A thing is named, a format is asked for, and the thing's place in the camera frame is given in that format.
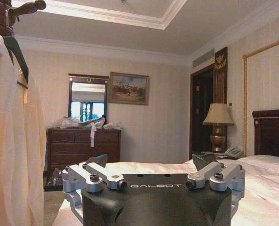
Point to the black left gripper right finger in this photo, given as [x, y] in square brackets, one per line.
[220, 175]

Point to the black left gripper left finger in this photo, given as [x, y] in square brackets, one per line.
[87, 173]

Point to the bed with white bedding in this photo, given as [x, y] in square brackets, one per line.
[259, 188]

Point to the dark wooden nightstand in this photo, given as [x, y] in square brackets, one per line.
[215, 155]

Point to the dark wooden dresser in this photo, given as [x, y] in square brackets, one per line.
[83, 147]

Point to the grey desk telephone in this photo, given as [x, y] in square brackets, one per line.
[233, 151]

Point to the white hanging paper strip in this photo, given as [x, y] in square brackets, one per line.
[92, 134]

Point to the white pillow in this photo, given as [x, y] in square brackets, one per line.
[264, 163]

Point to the table lamp with beige shade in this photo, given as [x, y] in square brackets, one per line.
[218, 124]

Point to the clear plastic bags pile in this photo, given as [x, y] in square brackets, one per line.
[71, 122]

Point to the dark wooden headboard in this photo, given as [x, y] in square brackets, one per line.
[272, 133]

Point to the dark wooden door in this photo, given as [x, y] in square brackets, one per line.
[202, 110]

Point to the cream hanging garment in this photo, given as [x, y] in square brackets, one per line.
[11, 131]

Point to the gold framed landscape painting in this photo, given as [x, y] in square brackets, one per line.
[128, 88]

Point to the dark panel with gold emblem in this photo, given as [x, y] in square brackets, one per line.
[220, 77]

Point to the white air vent grille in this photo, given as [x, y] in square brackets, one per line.
[203, 57]

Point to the dark wooden coat stand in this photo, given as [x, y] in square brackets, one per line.
[5, 16]

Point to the white wall thermostat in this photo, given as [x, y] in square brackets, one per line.
[230, 104]

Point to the dark framed wall mirror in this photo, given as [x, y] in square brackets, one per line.
[88, 96]

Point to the gold wall moulding frame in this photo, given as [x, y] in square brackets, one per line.
[245, 94]

